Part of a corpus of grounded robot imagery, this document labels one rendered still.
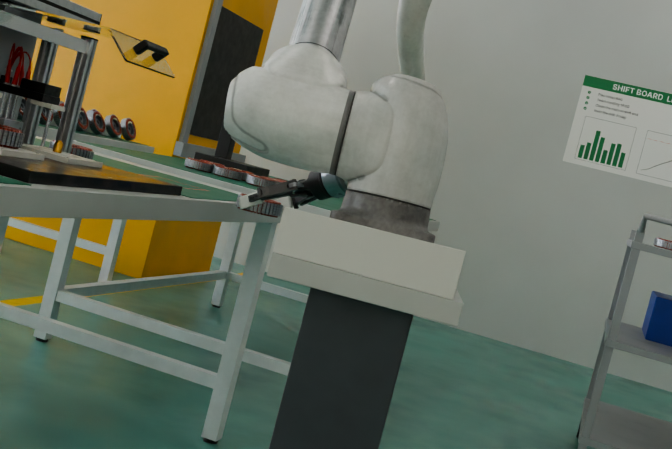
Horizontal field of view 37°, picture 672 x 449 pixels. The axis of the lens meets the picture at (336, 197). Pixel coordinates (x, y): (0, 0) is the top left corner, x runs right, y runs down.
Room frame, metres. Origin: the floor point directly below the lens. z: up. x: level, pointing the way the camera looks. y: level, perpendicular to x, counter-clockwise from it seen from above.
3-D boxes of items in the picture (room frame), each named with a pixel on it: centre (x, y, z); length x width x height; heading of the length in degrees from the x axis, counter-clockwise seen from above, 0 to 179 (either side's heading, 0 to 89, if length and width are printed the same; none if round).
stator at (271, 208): (2.47, 0.17, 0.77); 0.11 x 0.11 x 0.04
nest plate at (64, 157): (2.21, 0.61, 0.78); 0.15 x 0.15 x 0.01; 75
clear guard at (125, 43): (2.24, 0.61, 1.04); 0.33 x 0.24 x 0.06; 75
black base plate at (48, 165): (2.10, 0.66, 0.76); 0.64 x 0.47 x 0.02; 165
